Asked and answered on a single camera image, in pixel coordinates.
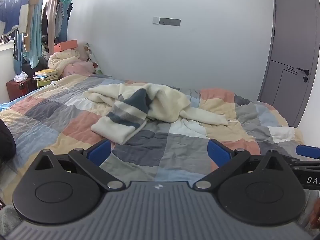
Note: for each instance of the wall switch panel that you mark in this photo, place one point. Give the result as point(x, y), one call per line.
point(167, 21)

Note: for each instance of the black cloth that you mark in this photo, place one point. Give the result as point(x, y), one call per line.
point(6, 142)

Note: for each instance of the white plastic bag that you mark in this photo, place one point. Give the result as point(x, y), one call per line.
point(21, 77)

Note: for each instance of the stack of books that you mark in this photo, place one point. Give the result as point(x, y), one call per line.
point(46, 74)

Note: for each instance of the row of hanging clothes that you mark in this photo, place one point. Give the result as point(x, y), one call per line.
point(50, 10)

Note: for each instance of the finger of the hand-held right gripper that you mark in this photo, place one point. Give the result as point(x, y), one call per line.
point(307, 151)

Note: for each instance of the patchwork checked quilt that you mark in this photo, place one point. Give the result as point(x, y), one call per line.
point(75, 110)

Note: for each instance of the red suitcase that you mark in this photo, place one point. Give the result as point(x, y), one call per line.
point(20, 88)

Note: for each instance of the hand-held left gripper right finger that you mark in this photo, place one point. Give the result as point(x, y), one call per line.
point(218, 155)

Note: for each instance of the grey door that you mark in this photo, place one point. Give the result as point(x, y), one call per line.
point(287, 30)

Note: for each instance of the cream folded blanket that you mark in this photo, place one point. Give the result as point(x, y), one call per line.
point(61, 61)

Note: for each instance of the patterned pillow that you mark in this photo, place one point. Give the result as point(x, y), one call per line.
point(93, 60)

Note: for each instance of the orange box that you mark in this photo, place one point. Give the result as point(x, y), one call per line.
point(67, 45)

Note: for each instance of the green stool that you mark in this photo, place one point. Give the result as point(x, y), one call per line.
point(43, 83)

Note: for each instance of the person's right hand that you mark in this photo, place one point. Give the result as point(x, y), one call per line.
point(315, 215)

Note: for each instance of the cream striped sweater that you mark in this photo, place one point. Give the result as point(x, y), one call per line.
point(165, 102)

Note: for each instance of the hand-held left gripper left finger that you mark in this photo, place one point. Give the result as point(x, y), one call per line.
point(99, 152)

